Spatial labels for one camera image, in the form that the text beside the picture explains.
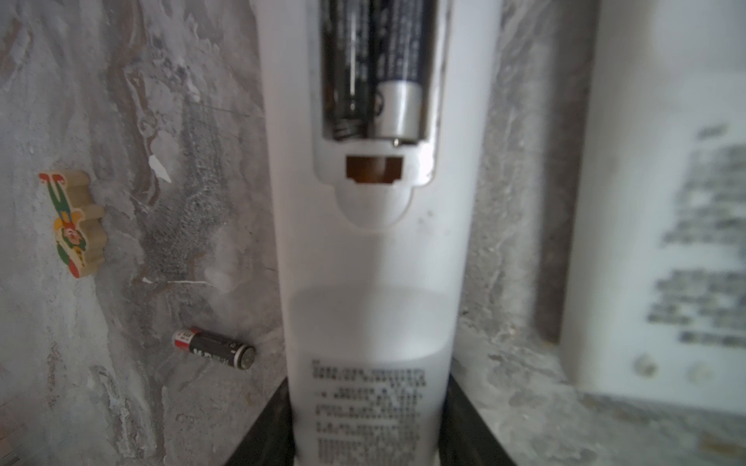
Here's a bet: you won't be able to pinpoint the small yellow wooden piece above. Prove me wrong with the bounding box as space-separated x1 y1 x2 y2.
38 171 108 279

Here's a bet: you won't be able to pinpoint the black batteries in remote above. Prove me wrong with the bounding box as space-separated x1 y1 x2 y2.
320 0 437 145

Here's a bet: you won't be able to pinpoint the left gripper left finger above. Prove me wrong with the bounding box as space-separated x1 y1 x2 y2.
225 379 295 466

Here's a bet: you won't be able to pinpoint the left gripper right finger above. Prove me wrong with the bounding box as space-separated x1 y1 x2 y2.
438 375 516 466

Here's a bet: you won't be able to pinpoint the white remote control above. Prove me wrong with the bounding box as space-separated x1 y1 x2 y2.
559 1 745 415
256 1 502 465

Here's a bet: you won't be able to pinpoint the black battery on table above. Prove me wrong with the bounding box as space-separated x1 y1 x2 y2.
172 327 256 370

